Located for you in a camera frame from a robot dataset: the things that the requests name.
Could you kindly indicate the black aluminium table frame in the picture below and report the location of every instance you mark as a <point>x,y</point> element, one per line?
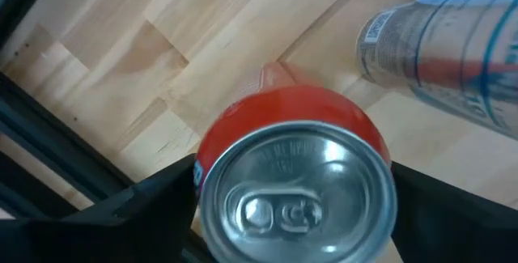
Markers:
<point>60,149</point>

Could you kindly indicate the red Fanta strawberry can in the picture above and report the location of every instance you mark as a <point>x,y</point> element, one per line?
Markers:
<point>299,198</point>

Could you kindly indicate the blue silver Red Bull can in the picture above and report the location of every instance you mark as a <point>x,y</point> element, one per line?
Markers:
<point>445,52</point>

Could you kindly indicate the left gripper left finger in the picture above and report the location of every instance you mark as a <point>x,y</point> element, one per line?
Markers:
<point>121,234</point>

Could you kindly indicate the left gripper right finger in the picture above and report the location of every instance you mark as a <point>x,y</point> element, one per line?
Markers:
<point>453,230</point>

